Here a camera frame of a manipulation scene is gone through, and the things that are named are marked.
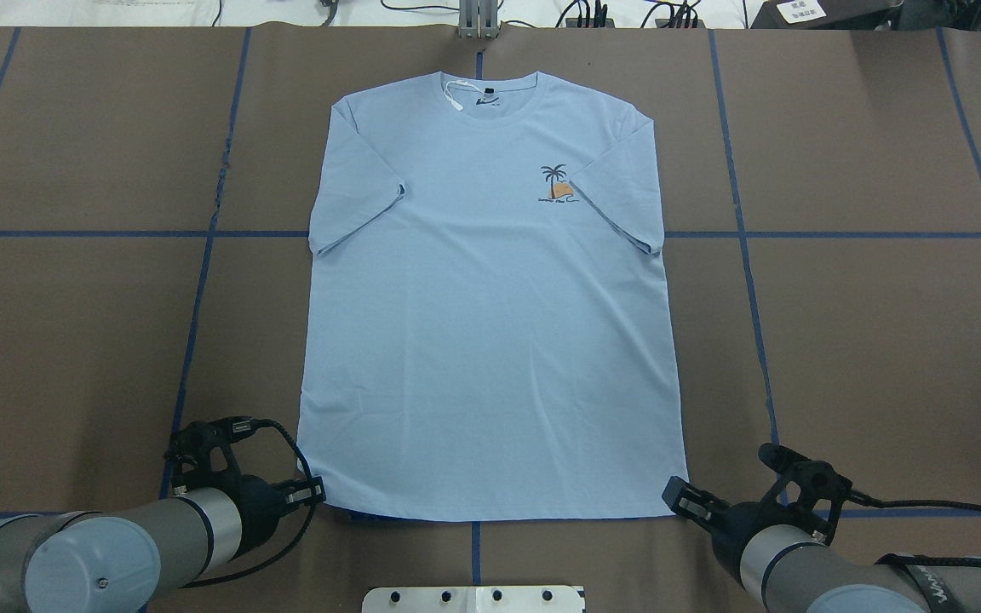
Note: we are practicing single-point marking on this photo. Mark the aluminium frame post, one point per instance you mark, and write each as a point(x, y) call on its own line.
point(478, 19)

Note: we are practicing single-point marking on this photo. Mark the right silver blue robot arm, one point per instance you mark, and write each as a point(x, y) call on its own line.
point(778, 549)

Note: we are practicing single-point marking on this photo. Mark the light blue t-shirt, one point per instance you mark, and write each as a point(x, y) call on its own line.
point(489, 335)

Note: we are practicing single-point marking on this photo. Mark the white pedestal column base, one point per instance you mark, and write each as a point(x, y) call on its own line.
point(494, 598)

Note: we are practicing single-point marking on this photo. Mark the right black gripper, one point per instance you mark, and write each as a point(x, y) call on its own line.
point(731, 521)

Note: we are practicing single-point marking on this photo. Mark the black box white label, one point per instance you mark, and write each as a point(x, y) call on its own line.
point(825, 15)

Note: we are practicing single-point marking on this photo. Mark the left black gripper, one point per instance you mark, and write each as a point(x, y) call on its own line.
point(261, 504)

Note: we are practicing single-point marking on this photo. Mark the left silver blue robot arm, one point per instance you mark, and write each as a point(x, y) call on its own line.
point(90, 561)

